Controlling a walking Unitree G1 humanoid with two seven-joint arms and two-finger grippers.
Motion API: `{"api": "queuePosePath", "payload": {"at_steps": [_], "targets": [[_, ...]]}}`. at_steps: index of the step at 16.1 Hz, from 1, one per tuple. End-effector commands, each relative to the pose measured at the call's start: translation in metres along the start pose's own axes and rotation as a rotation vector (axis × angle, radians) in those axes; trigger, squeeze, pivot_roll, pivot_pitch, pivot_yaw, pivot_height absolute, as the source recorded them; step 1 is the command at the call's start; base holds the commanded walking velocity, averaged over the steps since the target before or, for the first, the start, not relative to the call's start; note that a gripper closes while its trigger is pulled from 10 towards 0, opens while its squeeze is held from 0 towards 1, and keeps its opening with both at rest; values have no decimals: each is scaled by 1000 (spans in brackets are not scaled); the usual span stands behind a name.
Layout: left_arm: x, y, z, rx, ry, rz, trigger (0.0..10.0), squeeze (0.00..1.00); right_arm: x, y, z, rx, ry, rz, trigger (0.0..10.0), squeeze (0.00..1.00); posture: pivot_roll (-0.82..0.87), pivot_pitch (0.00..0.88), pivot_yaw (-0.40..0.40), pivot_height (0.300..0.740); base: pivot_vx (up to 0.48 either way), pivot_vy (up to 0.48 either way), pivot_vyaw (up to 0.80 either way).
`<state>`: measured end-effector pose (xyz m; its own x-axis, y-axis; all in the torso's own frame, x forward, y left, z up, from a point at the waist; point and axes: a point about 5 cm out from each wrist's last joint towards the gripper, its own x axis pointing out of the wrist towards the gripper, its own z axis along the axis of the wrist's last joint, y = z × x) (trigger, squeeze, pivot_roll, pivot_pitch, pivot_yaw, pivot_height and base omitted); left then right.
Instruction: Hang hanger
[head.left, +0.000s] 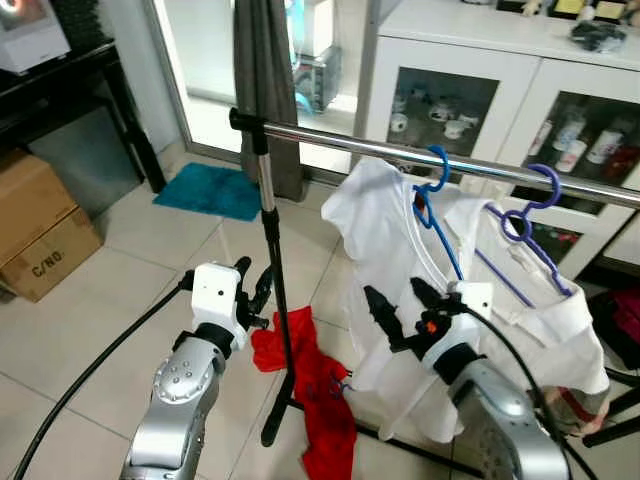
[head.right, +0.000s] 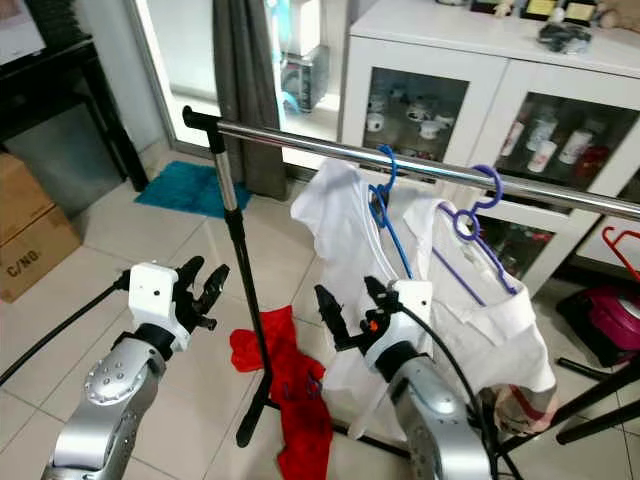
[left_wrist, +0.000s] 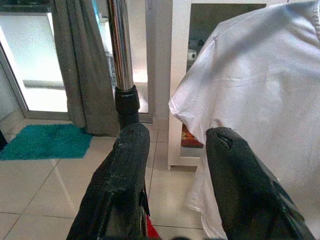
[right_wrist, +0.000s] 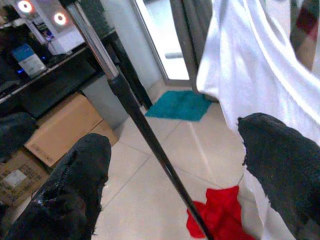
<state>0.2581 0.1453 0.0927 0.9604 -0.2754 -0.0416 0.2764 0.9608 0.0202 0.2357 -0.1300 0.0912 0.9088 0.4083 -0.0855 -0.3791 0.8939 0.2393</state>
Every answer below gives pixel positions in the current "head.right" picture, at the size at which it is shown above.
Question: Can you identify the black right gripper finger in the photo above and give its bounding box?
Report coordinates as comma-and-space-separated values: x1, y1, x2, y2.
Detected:
313, 284, 351, 339
363, 276, 401, 311

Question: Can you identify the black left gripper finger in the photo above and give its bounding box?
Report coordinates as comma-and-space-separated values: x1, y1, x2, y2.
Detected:
174, 255, 207, 297
202, 264, 231, 317

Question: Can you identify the white shirt with dark stripes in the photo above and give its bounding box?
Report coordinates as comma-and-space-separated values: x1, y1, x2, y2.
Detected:
290, 157, 436, 443

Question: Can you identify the blue plastic hanger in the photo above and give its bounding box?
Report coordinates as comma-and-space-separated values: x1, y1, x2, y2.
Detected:
368, 145, 415, 281

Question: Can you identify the purple plastic hanger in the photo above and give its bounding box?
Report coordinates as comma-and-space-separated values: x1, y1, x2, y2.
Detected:
430, 164, 523, 307

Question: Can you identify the red hanger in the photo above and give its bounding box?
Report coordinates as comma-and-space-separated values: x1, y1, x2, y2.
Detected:
600, 228, 640, 283

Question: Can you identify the teal floor mat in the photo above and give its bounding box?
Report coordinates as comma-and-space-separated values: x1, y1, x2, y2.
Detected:
133, 160, 251, 219

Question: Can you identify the red crumpled garment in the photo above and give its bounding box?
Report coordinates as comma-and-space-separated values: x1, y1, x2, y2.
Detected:
228, 305, 333, 480

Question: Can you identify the white short sleeve shirt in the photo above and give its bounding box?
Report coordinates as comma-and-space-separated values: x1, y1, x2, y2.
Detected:
400, 190, 559, 433

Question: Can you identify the printed cardboard box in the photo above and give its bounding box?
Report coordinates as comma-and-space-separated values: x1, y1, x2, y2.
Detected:
0, 205, 81, 303

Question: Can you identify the chrome and black clothes rack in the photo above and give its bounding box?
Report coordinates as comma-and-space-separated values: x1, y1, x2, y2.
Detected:
182, 104, 640, 471

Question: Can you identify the plain cardboard box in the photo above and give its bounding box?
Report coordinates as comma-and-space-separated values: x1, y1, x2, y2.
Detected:
0, 152, 56, 251

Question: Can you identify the grey curtain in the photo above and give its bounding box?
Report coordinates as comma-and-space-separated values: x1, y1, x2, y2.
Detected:
212, 0, 289, 201

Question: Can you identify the grey appliance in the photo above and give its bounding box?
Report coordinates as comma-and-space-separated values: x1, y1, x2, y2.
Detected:
280, 45, 329, 113

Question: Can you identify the black desk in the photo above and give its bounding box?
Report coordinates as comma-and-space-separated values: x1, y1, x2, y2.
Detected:
0, 38, 151, 191

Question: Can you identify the white glass door cabinet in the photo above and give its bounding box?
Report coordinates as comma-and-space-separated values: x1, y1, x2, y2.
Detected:
335, 0, 640, 296

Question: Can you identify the white box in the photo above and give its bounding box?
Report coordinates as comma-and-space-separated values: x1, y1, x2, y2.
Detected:
0, 0, 47, 66

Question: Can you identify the black crumpled bag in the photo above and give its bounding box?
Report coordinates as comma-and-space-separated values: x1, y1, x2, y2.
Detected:
537, 20, 593, 56

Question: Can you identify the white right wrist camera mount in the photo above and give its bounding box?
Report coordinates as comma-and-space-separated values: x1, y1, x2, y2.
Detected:
365, 280, 433, 373

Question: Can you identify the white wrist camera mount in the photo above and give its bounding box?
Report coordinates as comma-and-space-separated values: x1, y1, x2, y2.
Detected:
365, 280, 433, 373
128, 262, 193, 353

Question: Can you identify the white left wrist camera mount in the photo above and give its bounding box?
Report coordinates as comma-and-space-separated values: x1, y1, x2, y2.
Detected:
128, 262, 193, 353

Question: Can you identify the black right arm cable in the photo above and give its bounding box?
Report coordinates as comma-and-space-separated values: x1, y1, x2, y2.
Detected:
395, 300, 526, 480

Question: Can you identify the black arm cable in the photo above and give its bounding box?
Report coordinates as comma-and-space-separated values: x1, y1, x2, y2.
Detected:
395, 300, 526, 480
0, 278, 133, 386

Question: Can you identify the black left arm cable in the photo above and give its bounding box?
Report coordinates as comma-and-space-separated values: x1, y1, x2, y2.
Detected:
0, 278, 133, 386

